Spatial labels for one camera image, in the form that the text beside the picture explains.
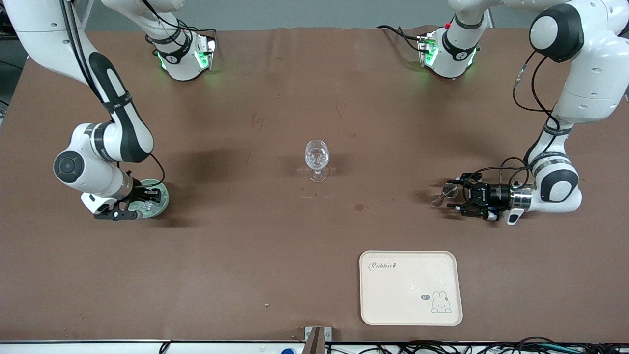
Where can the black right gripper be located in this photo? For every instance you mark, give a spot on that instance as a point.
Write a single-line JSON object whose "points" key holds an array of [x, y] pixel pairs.
{"points": [[142, 193]]}

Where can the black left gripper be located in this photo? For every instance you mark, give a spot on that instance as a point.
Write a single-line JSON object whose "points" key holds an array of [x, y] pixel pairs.
{"points": [[494, 194]]}

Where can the steel double jigger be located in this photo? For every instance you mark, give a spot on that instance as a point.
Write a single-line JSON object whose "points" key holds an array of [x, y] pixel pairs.
{"points": [[449, 190]]}

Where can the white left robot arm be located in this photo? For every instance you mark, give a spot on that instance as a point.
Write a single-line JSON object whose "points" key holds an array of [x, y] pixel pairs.
{"points": [[589, 73]]}

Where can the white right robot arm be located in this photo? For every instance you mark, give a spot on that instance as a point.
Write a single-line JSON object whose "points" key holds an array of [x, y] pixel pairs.
{"points": [[44, 29]]}

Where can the clear ice cube heap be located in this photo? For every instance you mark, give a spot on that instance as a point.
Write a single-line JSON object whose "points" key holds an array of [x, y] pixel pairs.
{"points": [[148, 210]]}

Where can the clear wine glass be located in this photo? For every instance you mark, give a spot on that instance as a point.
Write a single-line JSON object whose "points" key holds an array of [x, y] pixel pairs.
{"points": [[317, 157]]}

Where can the pale green ceramic bowl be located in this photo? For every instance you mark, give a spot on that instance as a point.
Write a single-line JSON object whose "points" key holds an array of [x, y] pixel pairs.
{"points": [[165, 201]]}

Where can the brown table cover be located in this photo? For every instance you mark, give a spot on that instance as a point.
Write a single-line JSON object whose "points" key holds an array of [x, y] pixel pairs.
{"points": [[245, 246]]}

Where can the cream rabbit print tray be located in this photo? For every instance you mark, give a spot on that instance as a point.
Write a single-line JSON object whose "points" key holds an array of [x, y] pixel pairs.
{"points": [[403, 295]]}

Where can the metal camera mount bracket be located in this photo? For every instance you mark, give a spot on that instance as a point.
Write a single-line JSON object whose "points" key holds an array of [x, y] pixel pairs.
{"points": [[314, 344]]}

